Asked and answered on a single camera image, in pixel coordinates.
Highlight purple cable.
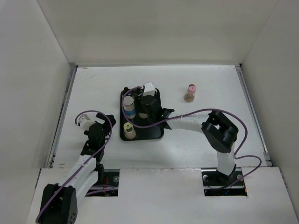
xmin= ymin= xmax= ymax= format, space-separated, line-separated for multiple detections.
xmin=121 ymin=85 xmax=262 ymax=187
xmin=35 ymin=110 xmax=114 ymax=222

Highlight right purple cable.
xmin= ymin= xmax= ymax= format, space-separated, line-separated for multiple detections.
xmin=121 ymin=85 xmax=262 ymax=187

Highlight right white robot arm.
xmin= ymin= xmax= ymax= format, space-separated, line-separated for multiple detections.
xmin=140 ymin=95 xmax=239 ymax=185

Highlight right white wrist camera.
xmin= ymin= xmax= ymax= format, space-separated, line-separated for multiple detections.
xmin=142 ymin=82 xmax=156 ymax=97

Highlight pink-cap pepper shaker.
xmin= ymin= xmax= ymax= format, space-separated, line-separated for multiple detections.
xmin=184 ymin=84 xmax=197 ymax=102

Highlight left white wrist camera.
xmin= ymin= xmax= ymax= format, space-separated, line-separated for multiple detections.
xmin=75 ymin=113 xmax=96 ymax=131

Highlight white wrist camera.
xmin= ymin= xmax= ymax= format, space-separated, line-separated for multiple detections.
xmin=75 ymin=113 xmax=96 ymax=131
xmin=142 ymin=82 xmax=156 ymax=97

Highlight clear-lid blue-label bottle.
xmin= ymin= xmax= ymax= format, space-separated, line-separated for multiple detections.
xmin=123 ymin=96 xmax=136 ymax=119

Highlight dark-cap beige spice bottle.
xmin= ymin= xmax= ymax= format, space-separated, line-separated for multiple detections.
xmin=138 ymin=112 xmax=148 ymax=119

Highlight black-cap brown spice bottle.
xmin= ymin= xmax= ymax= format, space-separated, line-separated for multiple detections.
xmin=121 ymin=87 xmax=132 ymax=97

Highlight black-cap pale spice bottle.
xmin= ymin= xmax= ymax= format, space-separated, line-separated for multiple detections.
xmin=132 ymin=87 xmax=143 ymax=99

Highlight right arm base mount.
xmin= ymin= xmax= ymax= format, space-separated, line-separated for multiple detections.
xmin=201 ymin=168 xmax=247 ymax=196

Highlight black rectangular plastic tray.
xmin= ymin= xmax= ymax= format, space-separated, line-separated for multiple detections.
xmin=119 ymin=88 xmax=164 ymax=141

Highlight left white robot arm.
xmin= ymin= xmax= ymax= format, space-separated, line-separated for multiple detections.
xmin=35 ymin=111 xmax=116 ymax=224

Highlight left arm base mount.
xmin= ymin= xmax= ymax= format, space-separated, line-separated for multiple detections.
xmin=86 ymin=169 xmax=120 ymax=197

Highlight yellow-cap cream bottle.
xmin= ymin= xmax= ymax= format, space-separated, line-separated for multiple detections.
xmin=123 ymin=122 xmax=136 ymax=140

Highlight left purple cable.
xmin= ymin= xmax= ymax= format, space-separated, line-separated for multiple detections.
xmin=35 ymin=110 xmax=114 ymax=222

